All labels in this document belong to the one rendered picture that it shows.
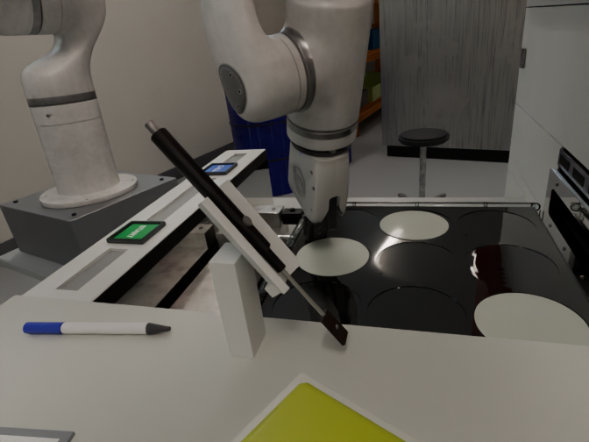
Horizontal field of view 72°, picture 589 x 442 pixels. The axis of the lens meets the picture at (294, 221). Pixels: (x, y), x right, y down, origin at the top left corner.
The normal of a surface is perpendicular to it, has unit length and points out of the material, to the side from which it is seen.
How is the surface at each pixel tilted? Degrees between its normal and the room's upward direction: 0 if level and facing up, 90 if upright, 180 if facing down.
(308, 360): 0
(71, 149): 89
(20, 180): 90
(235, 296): 90
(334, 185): 105
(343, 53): 109
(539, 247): 0
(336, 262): 1
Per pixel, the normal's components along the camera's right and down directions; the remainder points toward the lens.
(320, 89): 0.54, 0.61
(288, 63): 0.45, -0.01
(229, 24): -0.44, 0.28
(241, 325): -0.26, 0.44
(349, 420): -0.11, -0.90
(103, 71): 0.85, 0.13
